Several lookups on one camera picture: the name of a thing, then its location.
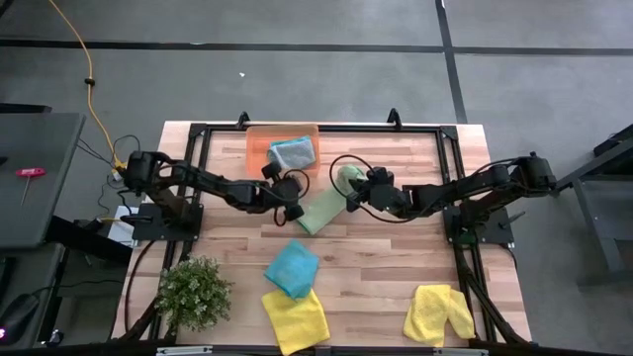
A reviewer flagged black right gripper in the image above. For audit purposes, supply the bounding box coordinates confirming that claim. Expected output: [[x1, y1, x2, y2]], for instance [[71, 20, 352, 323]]
[[344, 178, 412, 219]]

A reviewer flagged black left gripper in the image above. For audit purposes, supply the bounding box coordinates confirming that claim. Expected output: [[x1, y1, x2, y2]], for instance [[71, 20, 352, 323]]
[[246, 161, 307, 217]]

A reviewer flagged grey microfiber towel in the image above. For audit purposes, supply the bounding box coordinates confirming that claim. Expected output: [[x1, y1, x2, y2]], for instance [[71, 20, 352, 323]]
[[267, 137, 317, 171]]

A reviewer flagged orange plastic tray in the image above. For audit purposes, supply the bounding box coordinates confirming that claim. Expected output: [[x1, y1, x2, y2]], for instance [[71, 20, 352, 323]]
[[245, 124, 321, 180]]

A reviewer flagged light green microfiber towel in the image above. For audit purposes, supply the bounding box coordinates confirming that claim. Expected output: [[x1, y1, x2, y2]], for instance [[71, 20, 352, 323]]
[[295, 164, 368, 236]]

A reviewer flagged yellow microfiber towel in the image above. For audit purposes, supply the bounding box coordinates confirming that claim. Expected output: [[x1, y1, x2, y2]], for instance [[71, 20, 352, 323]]
[[260, 289, 331, 356], [403, 284, 476, 348]]

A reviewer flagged small green potted plant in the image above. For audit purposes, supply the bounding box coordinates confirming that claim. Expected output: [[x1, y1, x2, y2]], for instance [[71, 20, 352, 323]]
[[156, 255, 233, 333]]

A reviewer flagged white paper sheet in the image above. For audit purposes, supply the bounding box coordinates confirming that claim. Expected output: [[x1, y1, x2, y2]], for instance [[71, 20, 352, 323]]
[[106, 205, 140, 247]]

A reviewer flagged dark low desk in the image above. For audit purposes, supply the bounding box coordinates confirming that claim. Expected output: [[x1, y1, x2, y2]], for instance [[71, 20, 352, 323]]
[[0, 216, 135, 347]]

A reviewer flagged grey desk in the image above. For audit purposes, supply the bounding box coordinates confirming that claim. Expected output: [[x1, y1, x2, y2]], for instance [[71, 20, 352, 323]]
[[0, 112, 86, 248]]

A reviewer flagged black side table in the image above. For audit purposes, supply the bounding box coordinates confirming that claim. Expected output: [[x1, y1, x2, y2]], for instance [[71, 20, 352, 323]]
[[553, 123, 633, 289]]

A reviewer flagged black computer mouse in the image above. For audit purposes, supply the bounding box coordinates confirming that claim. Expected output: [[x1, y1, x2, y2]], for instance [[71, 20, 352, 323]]
[[0, 292, 41, 345]]

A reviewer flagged black right camera cable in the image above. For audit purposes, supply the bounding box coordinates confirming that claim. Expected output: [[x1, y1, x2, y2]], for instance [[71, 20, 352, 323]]
[[328, 153, 426, 224]]

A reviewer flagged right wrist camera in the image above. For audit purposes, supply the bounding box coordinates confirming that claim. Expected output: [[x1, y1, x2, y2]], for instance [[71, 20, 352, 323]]
[[370, 166, 396, 184]]

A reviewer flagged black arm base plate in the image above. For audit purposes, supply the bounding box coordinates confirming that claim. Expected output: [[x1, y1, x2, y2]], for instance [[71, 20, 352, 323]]
[[442, 205, 515, 246], [131, 202, 205, 242]]

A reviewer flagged silver aluminium bracket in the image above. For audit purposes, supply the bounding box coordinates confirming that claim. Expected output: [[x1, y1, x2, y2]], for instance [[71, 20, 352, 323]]
[[433, 347, 490, 356], [156, 345, 214, 356]]

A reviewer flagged yellow floor cable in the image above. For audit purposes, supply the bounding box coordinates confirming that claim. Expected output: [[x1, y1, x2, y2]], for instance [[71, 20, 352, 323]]
[[47, 0, 134, 182]]

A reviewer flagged red T-handle tool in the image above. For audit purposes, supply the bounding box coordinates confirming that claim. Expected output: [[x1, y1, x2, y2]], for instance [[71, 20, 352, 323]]
[[15, 166, 46, 209]]

